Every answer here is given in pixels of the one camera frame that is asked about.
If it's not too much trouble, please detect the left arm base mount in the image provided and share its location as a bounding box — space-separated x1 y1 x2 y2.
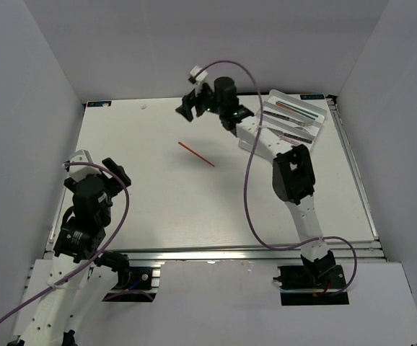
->
94 252 156 303

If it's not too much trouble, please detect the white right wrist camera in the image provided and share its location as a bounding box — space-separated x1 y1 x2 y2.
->
188 66 208 94

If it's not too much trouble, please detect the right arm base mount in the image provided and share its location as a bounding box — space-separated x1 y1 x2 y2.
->
273 265 349 306

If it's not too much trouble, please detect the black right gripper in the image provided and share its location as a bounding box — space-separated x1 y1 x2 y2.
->
176 81 224 123

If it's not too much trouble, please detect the green chopstick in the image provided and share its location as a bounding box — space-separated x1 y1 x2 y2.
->
275 101 319 118
276 102 315 119

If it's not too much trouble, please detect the fork with dark handle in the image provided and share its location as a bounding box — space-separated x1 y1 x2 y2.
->
263 110 303 124

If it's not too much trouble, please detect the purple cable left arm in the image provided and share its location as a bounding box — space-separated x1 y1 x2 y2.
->
0 162 130 346

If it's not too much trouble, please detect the orange chopstick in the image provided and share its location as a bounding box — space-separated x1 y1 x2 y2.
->
177 141 215 167
275 102 304 115

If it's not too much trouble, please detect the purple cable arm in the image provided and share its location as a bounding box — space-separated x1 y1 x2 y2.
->
0 162 130 346
193 60 358 295

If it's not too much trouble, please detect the blue label sticker right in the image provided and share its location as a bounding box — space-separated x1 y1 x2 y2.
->
299 94 325 100

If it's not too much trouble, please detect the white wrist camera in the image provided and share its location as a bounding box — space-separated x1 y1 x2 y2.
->
62 149 101 182
188 66 208 94

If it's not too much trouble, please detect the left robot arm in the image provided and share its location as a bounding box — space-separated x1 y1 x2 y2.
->
13 151 131 345

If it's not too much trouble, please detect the white divided cutlery tray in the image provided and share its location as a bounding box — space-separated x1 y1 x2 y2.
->
255 89 330 150

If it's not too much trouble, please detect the knife with dark handle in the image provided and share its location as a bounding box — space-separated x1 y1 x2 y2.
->
269 128 312 144

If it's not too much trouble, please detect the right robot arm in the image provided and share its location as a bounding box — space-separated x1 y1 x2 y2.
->
176 76 335 288

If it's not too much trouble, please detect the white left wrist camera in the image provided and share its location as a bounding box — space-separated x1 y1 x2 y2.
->
62 149 101 182

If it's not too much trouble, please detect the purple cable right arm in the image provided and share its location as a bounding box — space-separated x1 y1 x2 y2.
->
193 60 358 295

